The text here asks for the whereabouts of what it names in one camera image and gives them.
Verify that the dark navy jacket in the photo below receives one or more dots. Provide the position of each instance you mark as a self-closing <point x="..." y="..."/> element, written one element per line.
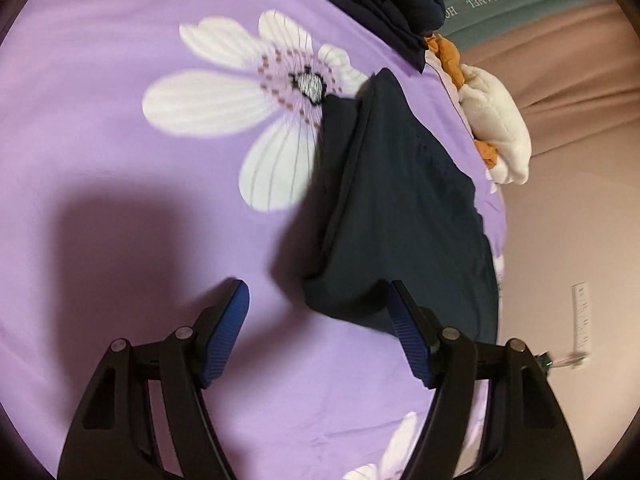
<point x="400" y="210"/>

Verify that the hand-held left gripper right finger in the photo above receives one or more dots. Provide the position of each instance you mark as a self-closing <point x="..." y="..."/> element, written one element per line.
<point x="407" y="330"/>

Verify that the dusty pink curtain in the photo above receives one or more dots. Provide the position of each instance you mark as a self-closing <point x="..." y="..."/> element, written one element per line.
<point x="575" y="70"/>

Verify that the grey printed fabric band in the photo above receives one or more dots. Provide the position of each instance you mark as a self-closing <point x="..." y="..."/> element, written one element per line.
<point x="500" y="10"/>

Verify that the purple floral bed sheet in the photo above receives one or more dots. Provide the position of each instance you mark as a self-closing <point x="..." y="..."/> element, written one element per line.
<point x="100" y="110"/>

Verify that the white and orange fleece garment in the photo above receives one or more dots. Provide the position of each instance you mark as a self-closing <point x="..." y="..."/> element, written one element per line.
<point x="500" y="125"/>

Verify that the white wall outlet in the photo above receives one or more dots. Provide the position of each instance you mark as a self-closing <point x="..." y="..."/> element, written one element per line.
<point x="581" y="320"/>

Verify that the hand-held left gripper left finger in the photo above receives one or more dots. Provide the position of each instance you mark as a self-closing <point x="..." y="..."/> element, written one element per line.
<point x="230" y="330"/>

